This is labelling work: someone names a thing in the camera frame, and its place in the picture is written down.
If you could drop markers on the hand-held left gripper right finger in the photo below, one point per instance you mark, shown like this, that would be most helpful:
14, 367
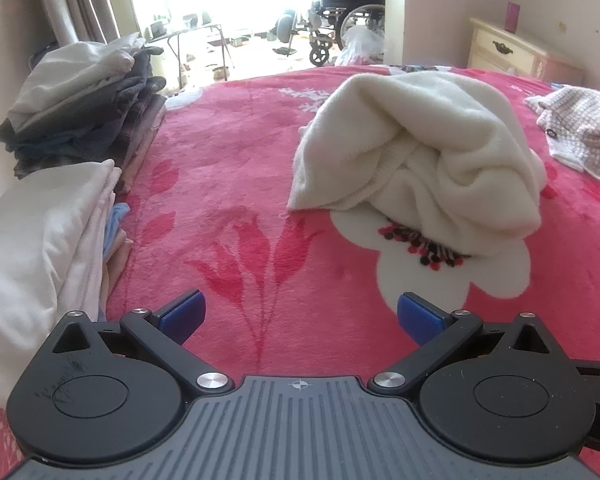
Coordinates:
420, 319

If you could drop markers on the black wheelchair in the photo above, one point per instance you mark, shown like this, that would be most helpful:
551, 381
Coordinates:
340, 0

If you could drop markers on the stack of dark folded clothes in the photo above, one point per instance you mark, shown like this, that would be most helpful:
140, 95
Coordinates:
80, 110

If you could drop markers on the folding table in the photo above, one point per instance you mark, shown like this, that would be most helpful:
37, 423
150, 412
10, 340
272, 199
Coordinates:
190, 32

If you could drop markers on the stack of white clothes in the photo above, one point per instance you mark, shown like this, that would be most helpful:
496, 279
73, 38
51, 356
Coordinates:
35, 260

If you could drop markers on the cream fleece garment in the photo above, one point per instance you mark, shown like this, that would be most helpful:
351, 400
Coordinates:
430, 160

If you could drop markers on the cream nightstand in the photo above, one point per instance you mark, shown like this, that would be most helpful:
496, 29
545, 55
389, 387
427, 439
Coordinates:
510, 52

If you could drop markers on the pink floral blanket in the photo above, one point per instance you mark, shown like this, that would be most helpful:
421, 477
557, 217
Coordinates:
230, 185

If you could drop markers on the white plastic bag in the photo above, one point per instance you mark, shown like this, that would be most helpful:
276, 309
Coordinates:
362, 45

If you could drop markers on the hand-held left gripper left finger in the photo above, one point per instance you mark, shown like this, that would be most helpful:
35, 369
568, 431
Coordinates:
182, 314

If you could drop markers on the beige curtain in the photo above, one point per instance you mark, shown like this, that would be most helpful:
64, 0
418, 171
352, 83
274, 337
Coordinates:
75, 0

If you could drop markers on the checked knit cardigan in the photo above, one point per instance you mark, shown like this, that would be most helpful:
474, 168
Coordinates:
585, 125

